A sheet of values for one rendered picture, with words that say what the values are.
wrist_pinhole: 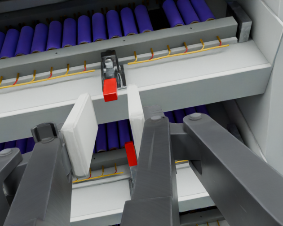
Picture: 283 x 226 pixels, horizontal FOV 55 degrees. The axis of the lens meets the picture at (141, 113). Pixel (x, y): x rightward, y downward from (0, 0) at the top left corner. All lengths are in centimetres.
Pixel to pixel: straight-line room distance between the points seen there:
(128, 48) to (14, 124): 16
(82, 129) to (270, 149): 30
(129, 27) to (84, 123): 22
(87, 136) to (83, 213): 28
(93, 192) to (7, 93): 20
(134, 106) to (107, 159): 29
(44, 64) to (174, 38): 16
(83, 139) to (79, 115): 1
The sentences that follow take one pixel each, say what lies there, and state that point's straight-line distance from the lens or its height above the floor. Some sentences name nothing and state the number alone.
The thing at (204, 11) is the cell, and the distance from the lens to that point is 39.
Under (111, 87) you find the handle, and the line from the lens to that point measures 25.
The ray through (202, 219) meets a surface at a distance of 58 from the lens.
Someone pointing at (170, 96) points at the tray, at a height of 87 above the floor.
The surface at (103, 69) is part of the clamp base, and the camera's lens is 31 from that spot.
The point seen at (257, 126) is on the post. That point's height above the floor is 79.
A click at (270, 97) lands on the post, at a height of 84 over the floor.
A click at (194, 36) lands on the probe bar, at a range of 35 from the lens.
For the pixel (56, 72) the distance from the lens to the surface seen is 35.
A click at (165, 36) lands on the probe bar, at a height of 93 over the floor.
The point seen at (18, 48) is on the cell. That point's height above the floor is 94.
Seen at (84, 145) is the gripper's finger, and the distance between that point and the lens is 16.
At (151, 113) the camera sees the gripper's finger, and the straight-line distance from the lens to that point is 16.
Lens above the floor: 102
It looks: 30 degrees down
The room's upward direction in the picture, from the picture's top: 10 degrees counter-clockwise
